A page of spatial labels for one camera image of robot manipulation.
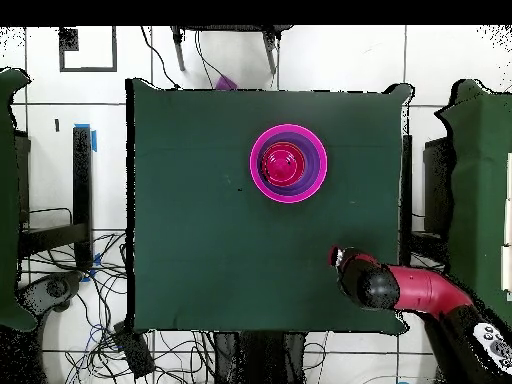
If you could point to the large pink bowl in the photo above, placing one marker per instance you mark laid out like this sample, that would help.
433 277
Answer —
288 198

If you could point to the purple bowl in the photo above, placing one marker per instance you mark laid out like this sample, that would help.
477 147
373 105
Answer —
314 176

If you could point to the small pinkish red bowl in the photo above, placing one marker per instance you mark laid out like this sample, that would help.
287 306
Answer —
302 172

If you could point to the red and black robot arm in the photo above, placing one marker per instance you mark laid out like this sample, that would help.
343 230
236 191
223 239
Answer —
424 288

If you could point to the black metal stand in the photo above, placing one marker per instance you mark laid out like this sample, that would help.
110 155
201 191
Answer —
436 180
82 180

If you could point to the dark green tablecloth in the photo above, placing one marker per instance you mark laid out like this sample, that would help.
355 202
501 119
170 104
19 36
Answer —
200 240

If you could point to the green cloth covered table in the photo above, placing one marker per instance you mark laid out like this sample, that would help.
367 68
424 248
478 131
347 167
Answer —
480 200
8 200

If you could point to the small purple object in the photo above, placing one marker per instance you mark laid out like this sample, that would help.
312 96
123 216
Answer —
224 84

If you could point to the black power brick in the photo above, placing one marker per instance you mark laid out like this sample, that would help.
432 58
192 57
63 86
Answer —
134 352

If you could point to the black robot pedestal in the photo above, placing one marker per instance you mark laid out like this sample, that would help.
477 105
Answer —
260 360

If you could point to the black camera tripod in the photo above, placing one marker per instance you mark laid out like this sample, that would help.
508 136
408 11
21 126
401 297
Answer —
179 52

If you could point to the dark grey pedestal leg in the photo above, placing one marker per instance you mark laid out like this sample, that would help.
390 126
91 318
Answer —
56 288

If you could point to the black square frame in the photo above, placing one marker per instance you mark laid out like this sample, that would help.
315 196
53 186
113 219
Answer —
88 70

